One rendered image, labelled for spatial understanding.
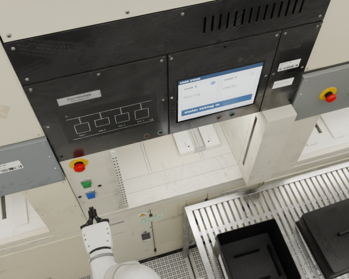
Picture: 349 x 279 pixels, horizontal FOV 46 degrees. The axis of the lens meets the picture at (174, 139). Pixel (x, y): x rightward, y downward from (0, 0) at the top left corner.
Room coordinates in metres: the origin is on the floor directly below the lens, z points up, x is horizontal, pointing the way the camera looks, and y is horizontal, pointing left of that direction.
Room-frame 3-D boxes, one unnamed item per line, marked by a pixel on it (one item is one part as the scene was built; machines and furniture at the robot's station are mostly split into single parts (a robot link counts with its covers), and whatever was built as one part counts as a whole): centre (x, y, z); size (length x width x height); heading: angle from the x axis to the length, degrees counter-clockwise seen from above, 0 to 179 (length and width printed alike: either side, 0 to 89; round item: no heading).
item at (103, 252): (0.44, 0.26, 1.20); 0.09 x 0.03 x 0.08; 107
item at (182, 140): (1.17, -0.10, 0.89); 0.22 x 0.21 x 0.04; 17
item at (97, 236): (0.50, 0.28, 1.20); 0.11 x 0.10 x 0.07; 17
